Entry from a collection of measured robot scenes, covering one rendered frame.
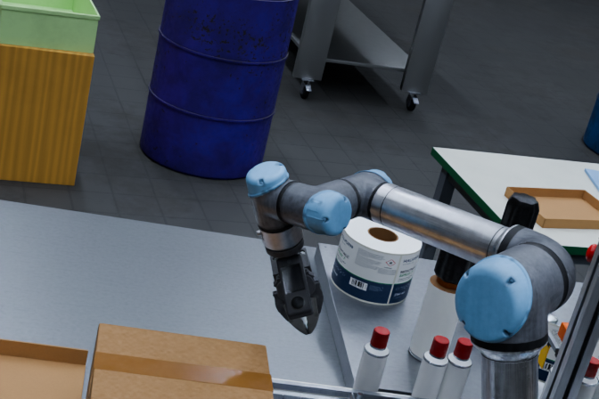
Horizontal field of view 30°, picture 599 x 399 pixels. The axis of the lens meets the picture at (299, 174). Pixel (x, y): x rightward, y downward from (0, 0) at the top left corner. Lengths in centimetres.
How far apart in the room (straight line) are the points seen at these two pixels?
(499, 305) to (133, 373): 62
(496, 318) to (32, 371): 107
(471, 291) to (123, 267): 130
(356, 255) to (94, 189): 257
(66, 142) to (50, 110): 17
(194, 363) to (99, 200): 316
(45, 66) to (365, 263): 250
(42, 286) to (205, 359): 80
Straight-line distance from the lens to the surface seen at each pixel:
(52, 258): 278
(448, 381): 233
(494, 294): 165
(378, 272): 274
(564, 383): 221
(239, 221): 511
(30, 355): 240
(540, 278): 169
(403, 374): 253
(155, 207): 507
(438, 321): 255
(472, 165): 413
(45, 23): 488
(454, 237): 186
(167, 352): 195
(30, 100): 497
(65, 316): 256
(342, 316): 269
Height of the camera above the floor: 216
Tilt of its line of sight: 22 degrees down
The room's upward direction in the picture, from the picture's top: 14 degrees clockwise
